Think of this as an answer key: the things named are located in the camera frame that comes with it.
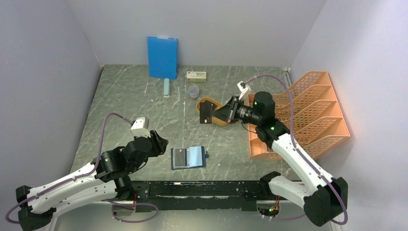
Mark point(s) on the small clear plastic cup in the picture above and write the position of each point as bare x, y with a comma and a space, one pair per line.
193, 92

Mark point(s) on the black VIP card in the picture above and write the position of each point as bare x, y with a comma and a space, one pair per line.
205, 112
179, 158

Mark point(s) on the orange file organizer rack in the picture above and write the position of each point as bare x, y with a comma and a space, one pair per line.
318, 123

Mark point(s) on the dark blue card holder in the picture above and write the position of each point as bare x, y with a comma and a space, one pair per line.
196, 157

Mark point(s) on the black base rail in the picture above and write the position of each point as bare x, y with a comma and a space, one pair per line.
205, 195

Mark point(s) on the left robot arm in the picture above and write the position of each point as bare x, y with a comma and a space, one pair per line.
106, 177

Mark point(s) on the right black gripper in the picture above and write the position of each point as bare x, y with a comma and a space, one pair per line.
225, 112

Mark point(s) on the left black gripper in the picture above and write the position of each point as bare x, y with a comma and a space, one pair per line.
160, 143

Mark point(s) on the yellow oval tray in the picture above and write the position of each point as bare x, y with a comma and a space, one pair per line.
216, 105

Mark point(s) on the small red white box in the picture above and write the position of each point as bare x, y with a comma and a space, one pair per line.
196, 76

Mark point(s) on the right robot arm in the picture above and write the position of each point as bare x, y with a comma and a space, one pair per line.
321, 196

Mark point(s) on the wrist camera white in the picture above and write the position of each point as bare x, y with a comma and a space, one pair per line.
140, 127
245, 90

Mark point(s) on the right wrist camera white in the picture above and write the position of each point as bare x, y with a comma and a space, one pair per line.
245, 90

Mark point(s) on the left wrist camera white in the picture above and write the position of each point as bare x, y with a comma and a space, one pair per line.
140, 127

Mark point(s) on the blue board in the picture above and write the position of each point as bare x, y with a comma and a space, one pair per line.
162, 57

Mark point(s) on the light blue eraser stick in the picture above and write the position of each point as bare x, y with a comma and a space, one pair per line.
166, 91

